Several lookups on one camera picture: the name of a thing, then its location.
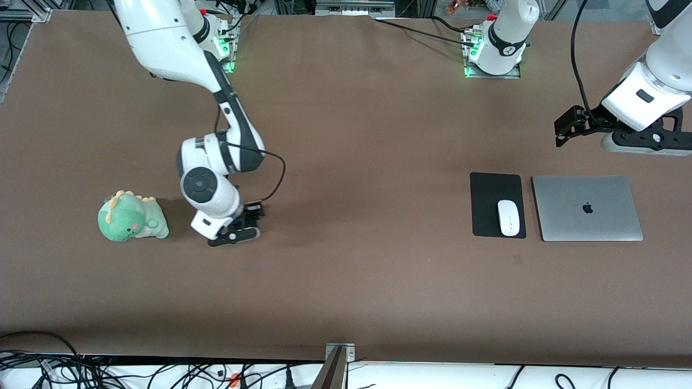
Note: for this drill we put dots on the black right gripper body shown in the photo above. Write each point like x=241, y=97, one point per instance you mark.
x=252, y=209

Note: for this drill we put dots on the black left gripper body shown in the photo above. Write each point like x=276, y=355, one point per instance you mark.
x=593, y=121

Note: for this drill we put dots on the white computer mouse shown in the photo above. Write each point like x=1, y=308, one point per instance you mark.
x=508, y=218

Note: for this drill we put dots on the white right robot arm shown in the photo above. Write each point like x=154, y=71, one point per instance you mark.
x=162, y=43

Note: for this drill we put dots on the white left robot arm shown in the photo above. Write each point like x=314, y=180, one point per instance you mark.
x=508, y=32

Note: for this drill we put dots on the black mouse pad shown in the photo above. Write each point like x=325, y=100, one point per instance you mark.
x=484, y=194

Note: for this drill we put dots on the silver laptop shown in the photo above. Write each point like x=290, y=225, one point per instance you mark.
x=594, y=216

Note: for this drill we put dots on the green dinosaur plush toy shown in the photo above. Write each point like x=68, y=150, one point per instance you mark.
x=130, y=219

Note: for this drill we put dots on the small orange figurine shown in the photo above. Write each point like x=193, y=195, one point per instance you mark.
x=453, y=6

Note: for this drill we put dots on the orange plug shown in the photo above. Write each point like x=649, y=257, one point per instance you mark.
x=234, y=379

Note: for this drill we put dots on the silver metal box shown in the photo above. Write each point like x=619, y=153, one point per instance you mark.
x=351, y=8

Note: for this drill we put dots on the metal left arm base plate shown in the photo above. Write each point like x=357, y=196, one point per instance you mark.
x=486, y=75

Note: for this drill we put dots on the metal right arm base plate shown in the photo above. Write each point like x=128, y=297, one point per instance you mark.
x=232, y=54

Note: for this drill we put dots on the metal table bracket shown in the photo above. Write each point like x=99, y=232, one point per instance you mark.
x=335, y=373

